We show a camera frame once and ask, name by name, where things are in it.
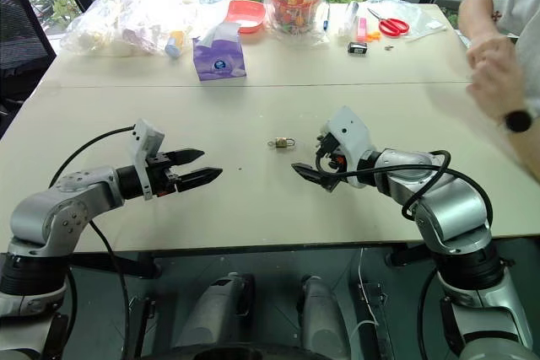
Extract black table frame bracket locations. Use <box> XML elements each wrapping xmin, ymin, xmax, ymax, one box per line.
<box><xmin>384</xmin><ymin>244</ymin><xmax>428</xmax><ymax>269</ymax></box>

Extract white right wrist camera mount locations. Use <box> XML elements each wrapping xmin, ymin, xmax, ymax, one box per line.
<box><xmin>321</xmin><ymin>105</ymin><xmax>377</xmax><ymax>189</ymax></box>

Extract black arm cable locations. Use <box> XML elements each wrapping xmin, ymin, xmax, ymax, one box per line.
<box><xmin>315</xmin><ymin>149</ymin><xmax>494</xmax><ymax>226</ymax></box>
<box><xmin>47</xmin><ymin>125</ymin><xmax>137</xmax><ymax>360</ymax></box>

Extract thin white cable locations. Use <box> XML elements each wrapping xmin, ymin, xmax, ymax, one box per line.
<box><xmin>353</xmin><ymin>248</ymin><xmax>381</xmax><ymax>338</ymax></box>

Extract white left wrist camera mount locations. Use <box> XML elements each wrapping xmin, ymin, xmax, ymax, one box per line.
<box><xmin>128</xmin><ymin>119</ymin><xmax>166</xmax><ymax>201</ymax></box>

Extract grey rounded leg cover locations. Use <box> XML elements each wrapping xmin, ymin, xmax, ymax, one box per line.
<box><xmin>175</xmin><ymin>271</ymin><xmax>257</xmax><ymax>355</ymax></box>
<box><xmin>297</xmin><ymin>274</ymin><xmax>352</xmax><ymax>360</ymax></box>

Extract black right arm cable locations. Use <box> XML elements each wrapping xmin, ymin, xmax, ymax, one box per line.
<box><xmin>315</xmin><ymin>149</ymin><xmax>494</xmax><ymax>226</ymax></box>

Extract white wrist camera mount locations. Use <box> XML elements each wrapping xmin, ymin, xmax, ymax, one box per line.
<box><xmin>321</xmin><ymin>105</ymin><xmax>377</xmax><ymax>189</ymax></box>
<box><xmin>128</xmin><ymin>119</ymin><xmax>166</xmax><ymax>201</ymax></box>

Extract blue and yellow bottle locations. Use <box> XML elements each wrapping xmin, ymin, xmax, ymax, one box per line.
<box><xmin>164</xmin><ymin>30</ymin><xmax>187</xmax><ymax>59</ymax></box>

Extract person's left hand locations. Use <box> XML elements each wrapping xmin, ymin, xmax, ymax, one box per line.
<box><xmin>465</xmin><ymin>34</ymin><xmax>529</xmax><ymax>121</ymax></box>

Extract flat clear plastic bag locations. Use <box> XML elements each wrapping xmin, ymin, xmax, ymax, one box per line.
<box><xmin>365</xmin><ymin>0</ymin><xmax>449</xmax><ymax>43</ymax></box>

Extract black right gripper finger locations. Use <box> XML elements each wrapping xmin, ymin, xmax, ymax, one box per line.
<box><xmin>290</xmin><ymin>162</ymin><xmax>340</xmax><ymax>193</ymax></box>

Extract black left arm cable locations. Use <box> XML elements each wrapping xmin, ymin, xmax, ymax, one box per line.
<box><xmin>47</xmin><ymin>125</ymin><xmax>137</xmax><ymax>360</ymax></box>

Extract red handled scissors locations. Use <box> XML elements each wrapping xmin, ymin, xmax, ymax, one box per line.
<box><xmin>366</xmin><ymin>7</ymin><xmax>411</xmax><ymax>37</ymax></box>

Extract clear plastic tube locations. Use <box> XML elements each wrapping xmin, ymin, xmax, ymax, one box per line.
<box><xmin>337</xmin><ymin>1</ymin><xmax>360</xmax><ymax>37</ymax></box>

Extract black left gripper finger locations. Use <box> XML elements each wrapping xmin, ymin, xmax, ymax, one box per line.
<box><xmin>175</xmin><ymin>167</ymin><xmax>224</xmax><ymax>194</ymax></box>
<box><xmin>166</xmin><ymin>148</ymin><xmax>206</xmax><ymax>168</ymax></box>

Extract large clear plastic bag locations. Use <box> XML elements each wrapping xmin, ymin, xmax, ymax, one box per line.
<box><xmin>59</xmin><ymin>0</ymin><xmax>234</xmax><ymax>58</ymax></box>

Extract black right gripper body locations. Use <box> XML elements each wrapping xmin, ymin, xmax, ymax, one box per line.
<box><xmin>314</xmin><ymin>131</ymin><xmax>352</xmax><ymax>180</ymax></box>

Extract white patterned shirt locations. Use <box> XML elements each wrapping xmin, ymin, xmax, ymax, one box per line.
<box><xmin>486</xmin><ymin>0</ymin><xmax>540</xmax><ymax>119</ymax></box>

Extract red plastic bowl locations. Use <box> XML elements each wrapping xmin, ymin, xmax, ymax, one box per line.
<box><xmin>224</xmin><ymin>0</ymin><xmax>267</xmax><ymax>35</ymax></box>

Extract black office chair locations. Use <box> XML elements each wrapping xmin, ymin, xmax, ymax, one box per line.
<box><xmin>0</xmin><ymin>0</ymin><xmax>57</xmax><ymax>140</ymax></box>

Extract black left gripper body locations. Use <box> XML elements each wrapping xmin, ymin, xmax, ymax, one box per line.
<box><xmin>145</xmin><ymin>153</ymin><xmax>179</xmax><ymax>198</ymax></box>

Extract purple tissue box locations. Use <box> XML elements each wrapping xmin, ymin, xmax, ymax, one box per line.
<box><xmin>192</xmin><ymin>21</ymin><xmax>247</xmax><ymax>83</ymax></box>

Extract black wrist watch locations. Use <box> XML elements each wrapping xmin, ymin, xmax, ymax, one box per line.
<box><xmin>503</xmin><ymin>108</ymin><xmax>534</xmax><ymax>134</ymax></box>

